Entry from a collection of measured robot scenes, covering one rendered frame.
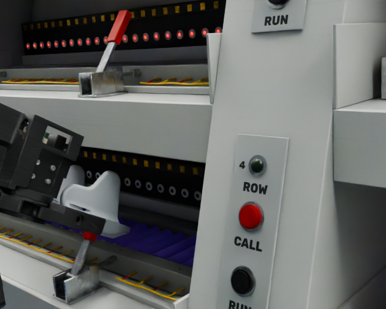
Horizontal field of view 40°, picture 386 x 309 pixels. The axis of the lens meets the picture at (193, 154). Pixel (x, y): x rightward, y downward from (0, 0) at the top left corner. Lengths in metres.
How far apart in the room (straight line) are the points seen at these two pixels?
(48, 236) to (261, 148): 0.35
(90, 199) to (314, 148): 0.23
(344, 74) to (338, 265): 0.12
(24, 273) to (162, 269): 0.17
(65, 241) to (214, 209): 0.28
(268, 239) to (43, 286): 0.28
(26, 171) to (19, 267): 0.20
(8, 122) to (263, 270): 0.23
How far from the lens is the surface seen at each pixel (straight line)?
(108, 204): 0.49
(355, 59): 0.35
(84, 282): 0.52
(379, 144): 0.32
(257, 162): 0.35
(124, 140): 0.46
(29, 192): 0.44
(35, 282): 0.57
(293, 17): 0.35
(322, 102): 0.33
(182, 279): 0.49
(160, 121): 0.42
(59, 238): 0.62
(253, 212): 0.35
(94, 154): 0.73
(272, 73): 0.36
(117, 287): 0.52
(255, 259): 0.35
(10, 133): 0.44
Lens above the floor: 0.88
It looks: level
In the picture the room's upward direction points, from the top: 7 degrees clockwise
